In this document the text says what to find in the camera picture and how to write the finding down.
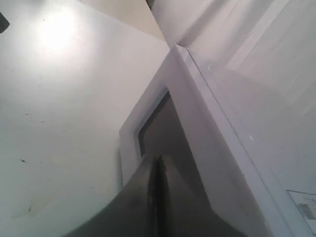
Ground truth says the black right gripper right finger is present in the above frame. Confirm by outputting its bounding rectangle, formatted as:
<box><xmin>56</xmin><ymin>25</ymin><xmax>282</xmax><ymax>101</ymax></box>
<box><xmin>158</xmin><ymin>138</ymin><xmax>237</xmax><ymax>237</ymax></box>

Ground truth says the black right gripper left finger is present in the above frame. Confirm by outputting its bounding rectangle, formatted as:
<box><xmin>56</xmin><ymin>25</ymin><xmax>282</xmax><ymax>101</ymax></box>
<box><xmin>65</xmin><ymin>155</ymin><xmax>158</xmax><ymax>237</ymax></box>

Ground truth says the white microwave door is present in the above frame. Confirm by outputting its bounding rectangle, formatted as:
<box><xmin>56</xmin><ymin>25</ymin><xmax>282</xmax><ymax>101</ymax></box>
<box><xmin>119</xmin><ymin>46</ymin><xmax>294</xmax><ymax>237</ymax></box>

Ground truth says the white microwave oven body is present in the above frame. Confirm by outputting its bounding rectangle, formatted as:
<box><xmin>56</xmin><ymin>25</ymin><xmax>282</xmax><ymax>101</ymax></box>
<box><xmin>151</xmin><ymin>0</ymin><xmax>316</xmax><ymax>237</ymax></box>

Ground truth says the blue white label sticker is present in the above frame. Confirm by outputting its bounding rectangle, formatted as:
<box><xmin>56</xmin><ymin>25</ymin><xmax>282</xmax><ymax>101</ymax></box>
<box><xmin>287</xmin><ymin>190</ymin><xmax>316</xmax><ymax>222</ymax></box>

